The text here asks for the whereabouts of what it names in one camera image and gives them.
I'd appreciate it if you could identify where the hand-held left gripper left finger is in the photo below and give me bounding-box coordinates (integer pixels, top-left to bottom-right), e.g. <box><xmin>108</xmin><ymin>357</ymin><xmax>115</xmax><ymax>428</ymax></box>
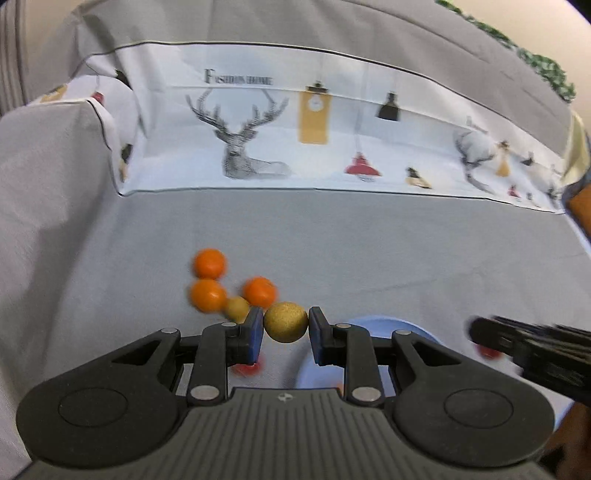
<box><xmin>111</xmin><ymin>306</ymin><xmax>264</xmax><ymax>401</ymax></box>

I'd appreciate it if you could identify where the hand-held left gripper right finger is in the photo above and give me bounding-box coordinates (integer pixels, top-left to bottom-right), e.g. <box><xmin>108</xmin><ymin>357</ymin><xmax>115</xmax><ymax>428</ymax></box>
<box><xmin>308</xmin><ymin>306</ymin><xmax>462</xmax><ymax>405</ymax></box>

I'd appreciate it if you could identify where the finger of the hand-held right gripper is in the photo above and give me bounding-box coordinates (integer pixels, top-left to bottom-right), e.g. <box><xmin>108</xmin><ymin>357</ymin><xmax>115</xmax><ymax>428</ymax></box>
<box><xmin>466</xmin><ymin>315</ymin><xmax>527</xmax><ymax>361</ymax></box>

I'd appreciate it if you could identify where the yellow-brown kiwi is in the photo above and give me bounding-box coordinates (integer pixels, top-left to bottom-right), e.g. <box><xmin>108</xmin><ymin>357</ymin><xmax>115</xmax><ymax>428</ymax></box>
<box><xmin>264</xmin><ymin>301</ymin><xmax>308</xmax><ymax>343</ymax></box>
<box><xmin>225</xmin><ymin>296</ymin><xmax>253</xmax><ymax>325</ymax></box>

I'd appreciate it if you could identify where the light blue plate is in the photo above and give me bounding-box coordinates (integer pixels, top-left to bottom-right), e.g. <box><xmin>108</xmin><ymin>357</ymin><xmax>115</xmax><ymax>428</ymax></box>
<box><xmin>294</xmin><ymin>315</ymin><xmax>443</xmax><ymax>398</ymax></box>

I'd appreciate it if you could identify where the person's right hand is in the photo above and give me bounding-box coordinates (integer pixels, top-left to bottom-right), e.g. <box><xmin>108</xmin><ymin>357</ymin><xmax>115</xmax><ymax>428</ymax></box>
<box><xmin>538</xmin><ymin>401</ymin><xmax>591</xmax><ymax>480</ymax></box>

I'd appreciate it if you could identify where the grey bed sheet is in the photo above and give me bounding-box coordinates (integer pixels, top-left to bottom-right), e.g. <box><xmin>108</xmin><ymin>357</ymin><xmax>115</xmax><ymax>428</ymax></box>
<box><xmin>0</xmin><ymin>187</ymin><xmax>591</xmax><ymax>480</ymax></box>

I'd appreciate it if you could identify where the orange cushion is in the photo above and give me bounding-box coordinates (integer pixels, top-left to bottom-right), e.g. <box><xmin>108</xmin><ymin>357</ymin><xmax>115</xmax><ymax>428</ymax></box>
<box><xmin>564</xmin><ymin>178</ymin><xmax>591</xmax><ymax>243</ymax></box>

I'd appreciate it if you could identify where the printed blanket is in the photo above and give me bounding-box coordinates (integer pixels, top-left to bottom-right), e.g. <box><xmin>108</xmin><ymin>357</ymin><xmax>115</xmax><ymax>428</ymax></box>
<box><xmin>28</xmin><ymin>41</ymin><xmax>574</xmax><ymax>216</ymax></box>

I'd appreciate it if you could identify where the pale yellow cloth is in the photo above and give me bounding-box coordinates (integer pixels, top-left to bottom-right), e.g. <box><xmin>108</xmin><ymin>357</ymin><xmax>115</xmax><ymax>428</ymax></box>
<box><xmin>561</xmin><ymin>113</ymin><xmax>591</xmax><ymax>185</ymax></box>

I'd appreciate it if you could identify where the green leafy plant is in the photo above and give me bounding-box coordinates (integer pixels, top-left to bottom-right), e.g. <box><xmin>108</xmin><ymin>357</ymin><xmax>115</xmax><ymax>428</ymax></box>
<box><xmin>436</xmin><ymin>0</ymin><xmax>578</xmax><ymax>103</ymax></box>

